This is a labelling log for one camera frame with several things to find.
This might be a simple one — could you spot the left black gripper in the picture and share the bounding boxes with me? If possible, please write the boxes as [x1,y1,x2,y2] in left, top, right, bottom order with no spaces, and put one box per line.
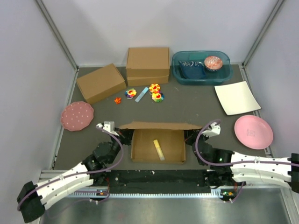
[107,126,135,164]

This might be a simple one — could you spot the brown cardboard box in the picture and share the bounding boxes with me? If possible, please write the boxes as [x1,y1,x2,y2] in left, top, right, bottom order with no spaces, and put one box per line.
[119,121,202,164]

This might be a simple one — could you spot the yellow highlighter pen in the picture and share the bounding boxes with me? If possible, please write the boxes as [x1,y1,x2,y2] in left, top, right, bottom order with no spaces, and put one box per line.
[153,140,165,161]

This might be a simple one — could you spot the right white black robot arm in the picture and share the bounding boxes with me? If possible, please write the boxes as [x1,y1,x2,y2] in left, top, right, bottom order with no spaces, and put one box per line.
[184,129,299,193]

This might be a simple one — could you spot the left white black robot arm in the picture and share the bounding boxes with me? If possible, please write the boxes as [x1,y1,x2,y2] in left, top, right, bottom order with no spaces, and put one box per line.
[17,128,134,224]

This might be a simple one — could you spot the small folded cardboard box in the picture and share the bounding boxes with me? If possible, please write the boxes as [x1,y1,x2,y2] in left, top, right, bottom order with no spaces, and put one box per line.
[77,64,127,105]

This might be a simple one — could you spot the bottom stacked cardboard box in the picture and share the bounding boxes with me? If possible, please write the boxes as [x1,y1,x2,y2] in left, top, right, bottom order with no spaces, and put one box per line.
[127,76,169,87]

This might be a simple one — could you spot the stacked cardboard box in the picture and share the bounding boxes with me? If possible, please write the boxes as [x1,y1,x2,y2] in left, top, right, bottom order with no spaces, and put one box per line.
[127,76,169,87]
[126,47,170,77]

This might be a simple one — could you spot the top stacked cardboard box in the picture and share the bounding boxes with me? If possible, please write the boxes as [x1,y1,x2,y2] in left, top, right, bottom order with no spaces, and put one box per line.
[126,47,170,77]

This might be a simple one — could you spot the plain pink plate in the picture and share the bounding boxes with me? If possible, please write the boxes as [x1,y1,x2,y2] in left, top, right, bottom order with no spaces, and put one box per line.
[234,115,274,150]

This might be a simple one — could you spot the pink dotted plate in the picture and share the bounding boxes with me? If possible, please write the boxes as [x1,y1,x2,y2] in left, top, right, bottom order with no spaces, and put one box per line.
[60,101,94,132]

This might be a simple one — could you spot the red glitter leaf charm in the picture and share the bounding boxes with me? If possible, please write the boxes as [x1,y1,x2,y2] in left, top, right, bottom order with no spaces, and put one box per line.
[114,97,122,105]

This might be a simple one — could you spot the white square plate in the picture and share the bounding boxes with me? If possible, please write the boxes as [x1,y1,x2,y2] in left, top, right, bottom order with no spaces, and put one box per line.
[214,81,261,116]

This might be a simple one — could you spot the rainbow flower plush dark petals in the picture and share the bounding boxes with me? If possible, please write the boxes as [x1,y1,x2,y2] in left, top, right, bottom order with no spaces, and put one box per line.
[125,88,137,99]

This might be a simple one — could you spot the blue highlighter pen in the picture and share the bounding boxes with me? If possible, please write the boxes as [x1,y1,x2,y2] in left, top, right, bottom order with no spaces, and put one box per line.
[135,87,149,103]

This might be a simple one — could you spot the rainbow flower plush green petals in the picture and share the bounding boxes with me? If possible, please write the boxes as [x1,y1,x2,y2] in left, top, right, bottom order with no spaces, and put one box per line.
[151,92,164,103]

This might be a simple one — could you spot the orange yellow flower plush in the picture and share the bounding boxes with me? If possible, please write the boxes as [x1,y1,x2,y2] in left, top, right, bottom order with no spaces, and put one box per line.
[149,84,161,93]

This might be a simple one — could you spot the dark blue patterned bowl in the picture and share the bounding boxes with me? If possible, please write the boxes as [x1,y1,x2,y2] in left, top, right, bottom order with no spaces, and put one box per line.
[179,61,206,79]

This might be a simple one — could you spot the teal plastic bin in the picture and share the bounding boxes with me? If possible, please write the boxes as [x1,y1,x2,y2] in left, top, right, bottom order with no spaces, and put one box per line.
[171,50,233,86]

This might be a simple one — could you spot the red white patterned bowl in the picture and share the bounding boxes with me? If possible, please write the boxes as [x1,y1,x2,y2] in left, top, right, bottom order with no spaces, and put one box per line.
[204,56,223,71]

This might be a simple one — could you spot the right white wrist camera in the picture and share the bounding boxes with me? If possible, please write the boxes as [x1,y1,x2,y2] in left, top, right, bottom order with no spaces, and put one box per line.
[202,122,221,138]

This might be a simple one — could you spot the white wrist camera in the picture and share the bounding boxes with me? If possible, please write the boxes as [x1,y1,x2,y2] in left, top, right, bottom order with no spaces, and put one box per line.
[96,121,119,136]
[202,122,221,138]

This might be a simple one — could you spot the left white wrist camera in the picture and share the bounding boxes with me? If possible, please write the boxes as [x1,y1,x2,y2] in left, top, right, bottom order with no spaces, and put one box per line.
[96,121,119,136]

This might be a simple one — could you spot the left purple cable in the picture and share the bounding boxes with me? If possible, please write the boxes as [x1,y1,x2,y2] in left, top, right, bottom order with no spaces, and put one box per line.
[17,126,124,212]

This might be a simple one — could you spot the purple cable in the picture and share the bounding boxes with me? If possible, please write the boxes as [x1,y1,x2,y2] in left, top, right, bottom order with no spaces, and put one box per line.
[195,119,299,203]
[17,126,124,212]

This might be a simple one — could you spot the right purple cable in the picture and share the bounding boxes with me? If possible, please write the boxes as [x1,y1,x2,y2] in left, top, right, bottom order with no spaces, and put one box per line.
[195,119,299,203]

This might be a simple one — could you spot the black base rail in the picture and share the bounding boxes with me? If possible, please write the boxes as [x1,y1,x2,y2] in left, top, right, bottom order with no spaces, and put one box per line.
[93,170,221,194]

